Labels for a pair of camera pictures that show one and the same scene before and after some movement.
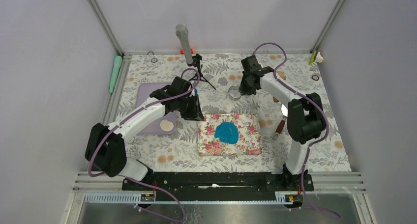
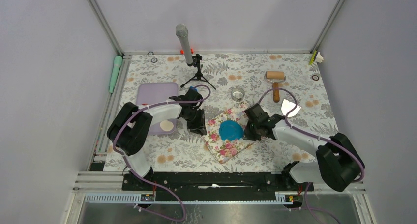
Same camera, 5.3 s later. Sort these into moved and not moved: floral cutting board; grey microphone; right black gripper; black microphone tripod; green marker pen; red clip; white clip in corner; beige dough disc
Moved: floral cutting board; right black gripper
Not moved: beige dough disc; white clip in corner; green marker pen; grey microphone; black microphone tripod; red clip
